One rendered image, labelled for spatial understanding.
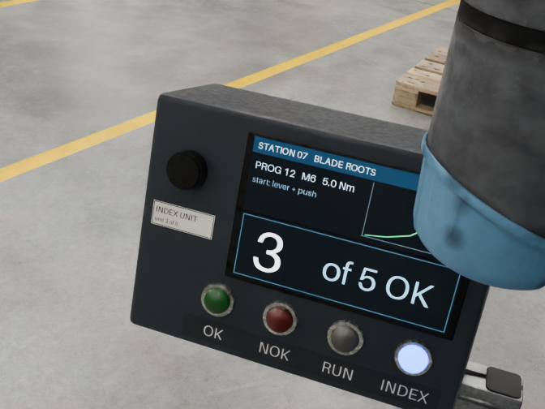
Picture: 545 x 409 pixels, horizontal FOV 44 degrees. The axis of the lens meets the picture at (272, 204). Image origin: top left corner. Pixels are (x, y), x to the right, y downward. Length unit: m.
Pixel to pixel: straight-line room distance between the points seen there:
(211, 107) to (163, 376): 1.58
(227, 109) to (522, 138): 0.27
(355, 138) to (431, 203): 0.18
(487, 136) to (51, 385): 1.83
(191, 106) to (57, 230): 2.14
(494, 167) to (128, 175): 2.71
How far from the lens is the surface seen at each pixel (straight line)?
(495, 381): 0.60
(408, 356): 0.50
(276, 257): 0.49
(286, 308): 0.50
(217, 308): 0.52
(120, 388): 1.99
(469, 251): 0.29
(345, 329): 0.50
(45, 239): 2.57
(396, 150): 0.46
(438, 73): 4.15
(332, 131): 0.47
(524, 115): 0.26
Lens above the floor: 1.45
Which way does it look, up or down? 31 degrees down
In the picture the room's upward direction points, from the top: 6 degrees clockwise
